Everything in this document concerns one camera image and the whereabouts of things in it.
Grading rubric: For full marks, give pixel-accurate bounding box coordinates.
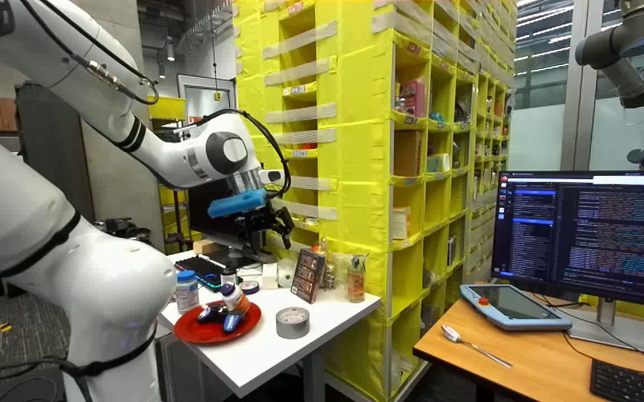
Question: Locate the grey tape roll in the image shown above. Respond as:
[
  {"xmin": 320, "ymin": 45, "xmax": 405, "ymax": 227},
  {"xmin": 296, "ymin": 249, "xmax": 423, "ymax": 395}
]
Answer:
[{"xmin": 273, "ymin": 305, "xmax": 312, "ymax": 343}]

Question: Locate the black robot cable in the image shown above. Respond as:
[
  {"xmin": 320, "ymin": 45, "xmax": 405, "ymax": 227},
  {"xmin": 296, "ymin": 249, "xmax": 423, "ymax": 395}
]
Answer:
[{"xmin": 18, "ymin": 0, "xmax": 296, "ymax": 202}]

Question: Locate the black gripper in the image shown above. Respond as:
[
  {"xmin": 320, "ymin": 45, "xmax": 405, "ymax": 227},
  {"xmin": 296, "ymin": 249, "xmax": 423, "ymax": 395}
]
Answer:
[{"xmin": 232, "ymin": 200, "xmax": 298, "ymax": 255}]

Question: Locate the wooden desk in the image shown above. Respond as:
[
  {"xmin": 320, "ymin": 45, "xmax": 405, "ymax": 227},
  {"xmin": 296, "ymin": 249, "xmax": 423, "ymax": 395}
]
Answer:
[{"xmin": 412, "ymin": 295, "xmax": 644, "ymax": 402}]

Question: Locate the black backlit keyboard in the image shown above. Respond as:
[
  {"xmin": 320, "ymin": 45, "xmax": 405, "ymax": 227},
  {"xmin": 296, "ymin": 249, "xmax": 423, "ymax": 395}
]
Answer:
[{"xmin": 173, "ymin": 255, "xmax": 238, "ymax": 292}]

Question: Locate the orange filled glass jar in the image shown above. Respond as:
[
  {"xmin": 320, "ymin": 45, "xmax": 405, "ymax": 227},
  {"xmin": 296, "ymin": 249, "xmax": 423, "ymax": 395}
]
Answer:
[{"xmin": 344, "ymin": 252, "xmax": 369, "ymax": 305}]

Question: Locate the plain black keyboard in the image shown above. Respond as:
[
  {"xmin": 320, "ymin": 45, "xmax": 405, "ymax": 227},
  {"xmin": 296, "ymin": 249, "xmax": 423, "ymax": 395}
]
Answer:
[{"xmin": 589, "ymin": 357, "xmax": 644, "ymax": 402}]

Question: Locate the monitor showing code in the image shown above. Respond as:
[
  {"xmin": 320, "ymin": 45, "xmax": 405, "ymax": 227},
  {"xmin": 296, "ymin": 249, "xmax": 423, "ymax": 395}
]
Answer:
[{"xmin": 490, "ymin": 171, "xmax": 644, "ymax": 354}]

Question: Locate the black Dell monitor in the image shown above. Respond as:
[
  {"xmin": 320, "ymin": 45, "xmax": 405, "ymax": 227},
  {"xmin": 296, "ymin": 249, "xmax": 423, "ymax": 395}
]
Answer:
[{"xmin": 185, "ymin": 182, "xmax": 296, "ymax": 252}]

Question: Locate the clear bottle blue cap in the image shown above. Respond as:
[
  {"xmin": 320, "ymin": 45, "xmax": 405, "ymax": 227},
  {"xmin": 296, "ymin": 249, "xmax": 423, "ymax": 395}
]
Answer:
[{"xmin": 174, "ymin": 269, "xmax": 201, "ymax": 315}]

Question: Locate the white bottle purple cap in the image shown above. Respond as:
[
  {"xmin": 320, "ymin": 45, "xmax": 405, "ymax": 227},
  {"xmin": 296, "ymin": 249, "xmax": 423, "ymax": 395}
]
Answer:
[{"xmin": 219, "ymin": 282, "xmax": 254, "ymax": 319}]

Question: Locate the yellow fabric shelf unit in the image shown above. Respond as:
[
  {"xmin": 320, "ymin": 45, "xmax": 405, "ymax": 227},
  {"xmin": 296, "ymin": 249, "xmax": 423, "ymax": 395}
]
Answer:
[{"xmin": 231, "ymin": 0, "xmax": 518, "ymax": 402}]

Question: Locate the dark picture frame card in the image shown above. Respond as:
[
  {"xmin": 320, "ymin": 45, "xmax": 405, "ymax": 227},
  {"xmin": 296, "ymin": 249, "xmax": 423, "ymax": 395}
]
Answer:
[{"xmin": 291, "ymin": 249, "xmax": 329, "ymax": 307}]

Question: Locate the red plate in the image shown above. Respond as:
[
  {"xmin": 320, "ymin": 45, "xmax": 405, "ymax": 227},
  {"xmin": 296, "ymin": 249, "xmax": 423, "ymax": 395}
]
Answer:
[{"xmin": 173, "ymin": 299, "xmax": 264, "ymax": 349}]

